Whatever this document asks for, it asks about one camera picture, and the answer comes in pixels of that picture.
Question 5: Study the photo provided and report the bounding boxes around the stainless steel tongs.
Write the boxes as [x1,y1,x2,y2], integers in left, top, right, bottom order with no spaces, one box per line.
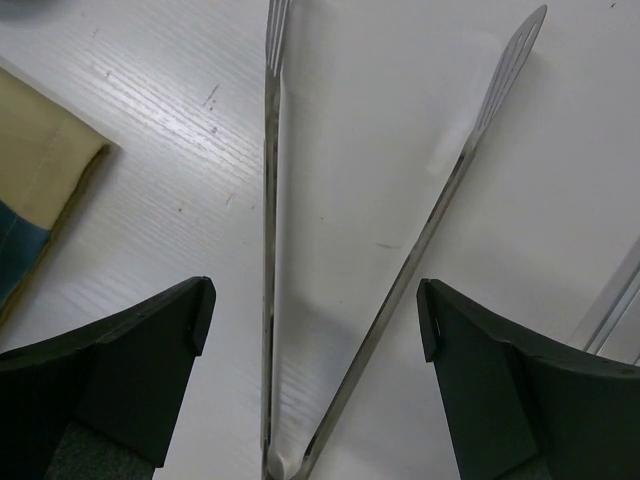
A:
[260,1,548,479]

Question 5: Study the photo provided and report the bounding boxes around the blue beige placemat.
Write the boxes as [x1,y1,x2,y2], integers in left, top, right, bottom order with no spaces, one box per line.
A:
[1,70,112,318]

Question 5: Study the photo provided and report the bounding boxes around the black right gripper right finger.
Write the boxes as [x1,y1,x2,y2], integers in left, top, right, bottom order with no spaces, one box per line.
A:
[416,279,639,479]

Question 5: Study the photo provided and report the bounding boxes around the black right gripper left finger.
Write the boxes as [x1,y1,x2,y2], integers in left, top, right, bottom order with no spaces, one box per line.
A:
[1,277,216,479]

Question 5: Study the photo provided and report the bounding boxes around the aluminium rail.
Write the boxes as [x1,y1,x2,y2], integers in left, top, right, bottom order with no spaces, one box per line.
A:
[568,240,639,366]

